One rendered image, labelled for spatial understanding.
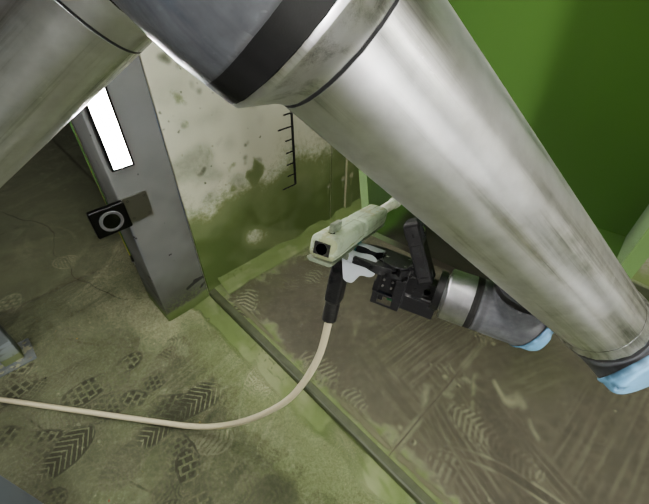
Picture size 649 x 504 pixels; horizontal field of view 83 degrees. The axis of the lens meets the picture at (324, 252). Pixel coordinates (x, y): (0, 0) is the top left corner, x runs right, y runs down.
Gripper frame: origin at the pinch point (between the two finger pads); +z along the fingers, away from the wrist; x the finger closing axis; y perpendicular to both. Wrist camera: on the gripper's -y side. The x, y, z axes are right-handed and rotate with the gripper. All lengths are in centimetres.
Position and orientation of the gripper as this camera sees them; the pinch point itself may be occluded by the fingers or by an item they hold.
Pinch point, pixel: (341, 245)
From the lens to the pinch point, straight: 69.8
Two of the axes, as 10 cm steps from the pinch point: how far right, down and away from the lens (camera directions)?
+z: -9.0, -3.2, 3.0
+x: 3.9, -2.9, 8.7
